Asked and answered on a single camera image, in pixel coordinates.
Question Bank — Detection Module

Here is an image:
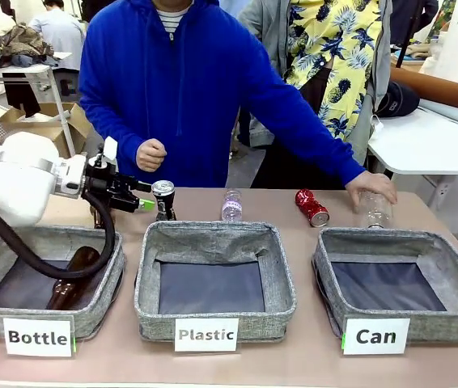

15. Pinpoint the black corrugated cable hose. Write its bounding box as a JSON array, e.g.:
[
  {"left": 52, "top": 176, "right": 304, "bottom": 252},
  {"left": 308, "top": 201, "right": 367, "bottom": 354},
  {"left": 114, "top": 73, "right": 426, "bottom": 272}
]
[{"left": 0, "top": 190, "right": 117, "bottom": 281}]

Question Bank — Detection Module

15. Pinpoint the white sign reading Bottle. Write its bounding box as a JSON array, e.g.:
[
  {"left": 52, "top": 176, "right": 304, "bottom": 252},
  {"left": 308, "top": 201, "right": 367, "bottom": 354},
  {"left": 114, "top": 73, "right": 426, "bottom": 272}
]
[{"left": 2, "top": 317, "right": 76, "bottom": 358}]

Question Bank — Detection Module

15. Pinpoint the brown rolled mat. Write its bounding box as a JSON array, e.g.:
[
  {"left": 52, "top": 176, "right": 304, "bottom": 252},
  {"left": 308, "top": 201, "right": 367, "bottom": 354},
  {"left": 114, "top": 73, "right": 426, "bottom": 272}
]
[{"left": 389, "top": 65, "right": 458, "bottom": 112}]

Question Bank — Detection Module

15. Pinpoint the crushed black can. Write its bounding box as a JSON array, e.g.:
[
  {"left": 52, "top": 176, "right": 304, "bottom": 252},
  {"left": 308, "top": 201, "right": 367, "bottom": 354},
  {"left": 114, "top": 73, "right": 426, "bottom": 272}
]
[{"left": 151, "top": 179, "right": 178, "bottom": 222}]

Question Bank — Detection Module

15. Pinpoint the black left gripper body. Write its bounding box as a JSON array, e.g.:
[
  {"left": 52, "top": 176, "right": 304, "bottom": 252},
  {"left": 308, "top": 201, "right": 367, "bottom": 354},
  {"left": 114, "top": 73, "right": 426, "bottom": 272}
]
[{"left": 83, "top": 160, "right": 142, "bottom": 213}]

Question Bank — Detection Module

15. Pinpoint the open cardboard box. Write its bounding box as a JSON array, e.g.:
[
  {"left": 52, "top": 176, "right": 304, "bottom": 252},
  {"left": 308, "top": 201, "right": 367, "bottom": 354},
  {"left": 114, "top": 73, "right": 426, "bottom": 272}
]
[{"left": 0, "top": 102, "right": 93, "bottom": 159}]

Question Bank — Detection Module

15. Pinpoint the brown glass bottle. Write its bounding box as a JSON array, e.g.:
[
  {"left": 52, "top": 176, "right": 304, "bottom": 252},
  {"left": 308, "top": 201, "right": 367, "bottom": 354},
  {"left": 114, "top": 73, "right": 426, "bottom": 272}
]
[
  {"left": 91, "top": 205, "right": 107, "bottom": 230},
  {"left": 45, "top": 245, "right": 101, "bottom": 311}
]

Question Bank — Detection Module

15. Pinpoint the white side table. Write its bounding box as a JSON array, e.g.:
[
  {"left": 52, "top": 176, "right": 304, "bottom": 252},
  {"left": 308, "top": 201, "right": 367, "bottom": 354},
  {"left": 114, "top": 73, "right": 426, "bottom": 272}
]
[{"left": 367, "top": 105, "right": 458, "bottom": 176}]

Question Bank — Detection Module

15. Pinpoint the person's right forearm blue sleeve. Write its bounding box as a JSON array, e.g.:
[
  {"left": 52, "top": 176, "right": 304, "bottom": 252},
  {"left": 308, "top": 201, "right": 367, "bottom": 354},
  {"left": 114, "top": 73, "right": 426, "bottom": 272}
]
[{"left": 113, "top": 131, "right": 143, "bottom": 173}]

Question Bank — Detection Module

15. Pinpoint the white table with metal legs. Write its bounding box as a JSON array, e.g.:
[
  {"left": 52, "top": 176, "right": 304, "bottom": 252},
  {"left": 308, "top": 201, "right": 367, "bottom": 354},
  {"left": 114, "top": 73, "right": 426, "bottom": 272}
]
[{"left": 0, "top": 62, "right": 77, "bottom": 158}]

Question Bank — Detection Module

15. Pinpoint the crushed red can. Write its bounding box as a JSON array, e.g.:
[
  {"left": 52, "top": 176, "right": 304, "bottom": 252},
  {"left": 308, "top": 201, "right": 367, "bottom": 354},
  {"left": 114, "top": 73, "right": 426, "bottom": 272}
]
[{"left": 294, "top": 188, "right": 331, "bottom": 228}]

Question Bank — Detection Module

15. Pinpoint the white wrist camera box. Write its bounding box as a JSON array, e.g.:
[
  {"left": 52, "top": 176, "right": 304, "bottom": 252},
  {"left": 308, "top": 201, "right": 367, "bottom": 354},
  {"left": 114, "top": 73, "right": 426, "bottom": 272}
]
[{"left": 102, "top": 136, "right": 119, "bottom": 163}]

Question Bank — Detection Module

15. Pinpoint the person's right hand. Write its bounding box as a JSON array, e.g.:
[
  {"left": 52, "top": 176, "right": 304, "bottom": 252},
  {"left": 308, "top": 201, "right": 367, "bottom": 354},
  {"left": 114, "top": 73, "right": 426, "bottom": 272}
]
[{"left": 135, "top": 137, "right": 168, "bottom": 173}]

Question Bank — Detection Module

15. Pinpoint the black cap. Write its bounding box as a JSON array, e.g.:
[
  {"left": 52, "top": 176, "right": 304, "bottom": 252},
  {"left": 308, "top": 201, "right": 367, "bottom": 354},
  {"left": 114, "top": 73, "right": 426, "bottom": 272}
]
[{"left": 375, "top": 81, "right": 422, "bottom": 119}]

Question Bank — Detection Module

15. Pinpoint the pile of patterned clothes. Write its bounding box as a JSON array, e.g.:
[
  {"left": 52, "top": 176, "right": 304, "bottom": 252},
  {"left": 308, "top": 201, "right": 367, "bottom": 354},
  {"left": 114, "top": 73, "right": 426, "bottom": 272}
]
[{"left": 0, "top": 20, "right": 57, "bottom": 70}]

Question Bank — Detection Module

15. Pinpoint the person's left hand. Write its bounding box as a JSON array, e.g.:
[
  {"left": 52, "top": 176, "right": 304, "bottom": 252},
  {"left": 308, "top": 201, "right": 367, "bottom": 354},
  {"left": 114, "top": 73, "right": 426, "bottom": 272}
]
[{"left": 345, "top": 171, "right": 399, "bottom": 208}]

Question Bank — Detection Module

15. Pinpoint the small clear bottle purple label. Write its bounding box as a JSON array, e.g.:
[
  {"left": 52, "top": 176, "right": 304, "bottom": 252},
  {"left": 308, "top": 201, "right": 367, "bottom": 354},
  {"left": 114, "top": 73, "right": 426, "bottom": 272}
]
[{"left": 221, "top": 188, "right": 244, "bottom": 223}]

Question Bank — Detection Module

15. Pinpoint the grey fabric basket can label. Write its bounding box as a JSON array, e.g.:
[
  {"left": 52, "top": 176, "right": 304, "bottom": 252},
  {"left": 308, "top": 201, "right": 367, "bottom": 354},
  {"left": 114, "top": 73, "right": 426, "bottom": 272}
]
[{"left": 311, "top": 226, "right": 458, "bottom": 345}]

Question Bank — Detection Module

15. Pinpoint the large clear plastic bottle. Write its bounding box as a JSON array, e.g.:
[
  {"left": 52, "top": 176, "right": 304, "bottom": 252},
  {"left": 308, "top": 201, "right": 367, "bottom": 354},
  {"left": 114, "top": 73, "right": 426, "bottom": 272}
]
[{"left": 353, "top": 191, "right": 394, "bottom": 230}]

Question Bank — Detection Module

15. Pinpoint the white sign reading Plastic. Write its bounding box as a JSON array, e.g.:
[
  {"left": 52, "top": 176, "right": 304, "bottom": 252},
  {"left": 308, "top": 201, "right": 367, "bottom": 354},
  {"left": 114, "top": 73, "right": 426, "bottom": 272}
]
[{"left": 173, "top": 317, "right": 240, "bottom": 353}]

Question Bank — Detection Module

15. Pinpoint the white sign reading Can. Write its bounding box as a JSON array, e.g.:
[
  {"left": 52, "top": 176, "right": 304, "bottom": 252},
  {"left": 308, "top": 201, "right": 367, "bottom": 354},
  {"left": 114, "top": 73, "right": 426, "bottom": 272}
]
[{"left": 341, "top": 317, "right": 412, "bottom": 356}]

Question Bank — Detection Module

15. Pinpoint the person in blue hoodie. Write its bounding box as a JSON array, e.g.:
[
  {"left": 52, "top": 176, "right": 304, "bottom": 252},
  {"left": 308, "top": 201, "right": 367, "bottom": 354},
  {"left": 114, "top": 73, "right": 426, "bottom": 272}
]
[{"left": 78, "top": 0, "right": 368, "bottom": 189}]

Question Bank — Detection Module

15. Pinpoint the person in yellow pineapple shirt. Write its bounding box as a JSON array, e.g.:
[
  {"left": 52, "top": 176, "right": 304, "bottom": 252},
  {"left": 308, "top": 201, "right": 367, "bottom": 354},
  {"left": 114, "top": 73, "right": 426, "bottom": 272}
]
[{"left": 236, "top": 0, "right": 394, "bottom": 167}]

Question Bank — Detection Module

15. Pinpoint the person in light shirt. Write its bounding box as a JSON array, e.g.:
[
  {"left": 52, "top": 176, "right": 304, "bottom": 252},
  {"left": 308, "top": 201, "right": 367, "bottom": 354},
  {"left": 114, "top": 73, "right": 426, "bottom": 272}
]
[{"left": 28, "top": 0, "right": 87, "bottom": 74}]

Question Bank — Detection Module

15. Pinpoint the person's left forearm blue sleeve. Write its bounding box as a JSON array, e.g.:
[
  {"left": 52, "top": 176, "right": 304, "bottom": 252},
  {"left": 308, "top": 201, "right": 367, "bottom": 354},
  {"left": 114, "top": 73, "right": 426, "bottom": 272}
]
[{"left": 289, "top": 112, "right": 368, "bottom": 189}]

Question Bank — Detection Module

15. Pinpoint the grey fabric basket plastic label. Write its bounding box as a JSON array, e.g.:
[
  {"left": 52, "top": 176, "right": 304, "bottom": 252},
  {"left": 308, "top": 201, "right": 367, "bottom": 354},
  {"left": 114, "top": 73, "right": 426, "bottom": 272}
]
[{"left": 133, "top": 220, "right": 299, "bottom": 344}]

